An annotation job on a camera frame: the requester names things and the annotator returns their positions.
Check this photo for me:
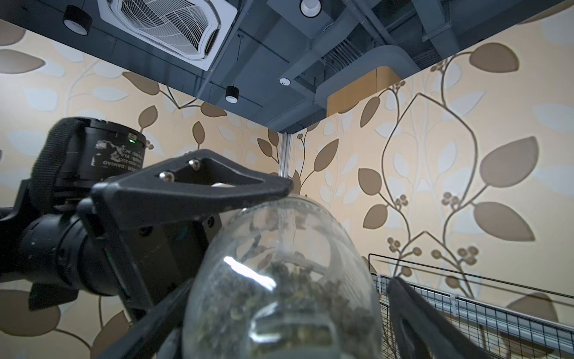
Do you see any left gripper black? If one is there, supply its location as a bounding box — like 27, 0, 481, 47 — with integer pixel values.
76, 150, 294, 321

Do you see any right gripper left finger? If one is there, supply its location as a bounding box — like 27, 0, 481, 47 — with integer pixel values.
99, 279, 193, 358

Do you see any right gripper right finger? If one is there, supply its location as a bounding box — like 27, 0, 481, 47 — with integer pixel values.
387, 278, 490, 358

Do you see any jar with beige lid back-right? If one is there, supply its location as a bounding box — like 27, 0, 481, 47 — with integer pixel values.
182, 195, 382, 358

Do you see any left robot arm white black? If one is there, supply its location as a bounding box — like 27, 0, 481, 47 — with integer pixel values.
1, 118, 293, 319

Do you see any black ceiling spotlight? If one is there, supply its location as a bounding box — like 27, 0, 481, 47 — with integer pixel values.
62, 4, 93, 36
225, 85, 240, 104

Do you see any ceiling air conditioner vent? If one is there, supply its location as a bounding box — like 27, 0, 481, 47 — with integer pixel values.
98, 0, 238, 71

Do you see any back wire basket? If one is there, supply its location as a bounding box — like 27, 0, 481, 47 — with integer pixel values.
367, 253, 574, 359

